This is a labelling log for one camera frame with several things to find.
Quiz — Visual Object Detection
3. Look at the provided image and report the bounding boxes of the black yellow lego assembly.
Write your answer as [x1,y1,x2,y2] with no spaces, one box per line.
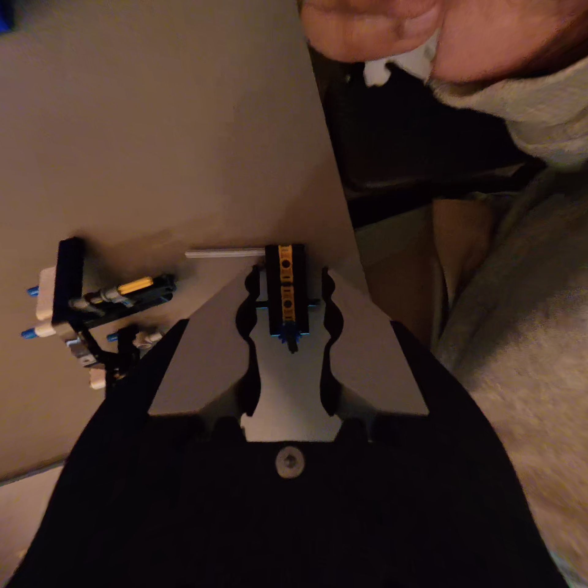
[256,243,321,354]

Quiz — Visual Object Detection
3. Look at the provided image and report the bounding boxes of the person's right hand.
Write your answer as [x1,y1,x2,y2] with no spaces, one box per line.
[299,0,588,84]

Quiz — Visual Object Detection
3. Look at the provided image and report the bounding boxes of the person's grey sweatshirt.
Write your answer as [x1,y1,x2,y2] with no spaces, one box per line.
[432,168,588,588]

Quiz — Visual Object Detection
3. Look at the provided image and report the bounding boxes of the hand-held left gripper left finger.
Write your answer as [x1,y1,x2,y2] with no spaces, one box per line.
[147,266,263,418]

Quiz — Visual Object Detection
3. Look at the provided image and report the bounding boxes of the large black lego assembly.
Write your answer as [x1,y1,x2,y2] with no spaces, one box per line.
[21,236,178,391]

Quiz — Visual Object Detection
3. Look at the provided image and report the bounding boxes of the long grey lego axle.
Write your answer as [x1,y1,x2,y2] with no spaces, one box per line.
[185,248,267,259]

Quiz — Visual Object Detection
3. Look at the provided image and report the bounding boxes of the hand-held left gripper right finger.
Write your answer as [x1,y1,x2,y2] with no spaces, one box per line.
[319,266,431,418]

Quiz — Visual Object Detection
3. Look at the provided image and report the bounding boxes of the person's beige trousers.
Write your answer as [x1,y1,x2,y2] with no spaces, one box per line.
[356,198,499,354]

